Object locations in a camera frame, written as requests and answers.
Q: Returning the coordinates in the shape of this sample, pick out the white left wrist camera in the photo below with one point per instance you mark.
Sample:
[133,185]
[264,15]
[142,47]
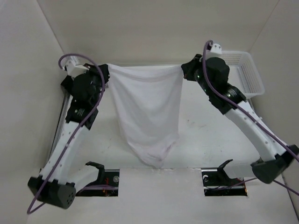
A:
[73,67]

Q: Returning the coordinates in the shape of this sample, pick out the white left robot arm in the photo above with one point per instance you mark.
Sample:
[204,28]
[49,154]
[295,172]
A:
[52,186]

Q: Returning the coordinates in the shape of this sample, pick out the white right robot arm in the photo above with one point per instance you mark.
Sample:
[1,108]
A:
[275,156]

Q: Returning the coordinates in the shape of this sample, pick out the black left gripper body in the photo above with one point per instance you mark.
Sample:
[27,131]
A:
[96,78]

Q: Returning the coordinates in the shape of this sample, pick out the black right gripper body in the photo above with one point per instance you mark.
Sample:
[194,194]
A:
[195,73]

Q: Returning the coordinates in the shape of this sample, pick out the black folded tank top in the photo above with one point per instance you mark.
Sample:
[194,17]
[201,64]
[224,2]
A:
[67,83]

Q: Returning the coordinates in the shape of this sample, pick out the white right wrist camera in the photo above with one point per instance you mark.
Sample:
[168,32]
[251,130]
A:
[213,50]

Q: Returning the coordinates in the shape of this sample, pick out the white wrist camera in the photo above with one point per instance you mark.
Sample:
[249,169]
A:
[73,67]
[213,50]

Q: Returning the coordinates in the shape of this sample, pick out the white tank top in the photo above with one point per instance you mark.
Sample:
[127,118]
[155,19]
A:
[147,102]

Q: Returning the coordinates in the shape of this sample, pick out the white plastic basket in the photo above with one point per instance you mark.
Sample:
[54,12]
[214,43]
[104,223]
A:
[243,73]

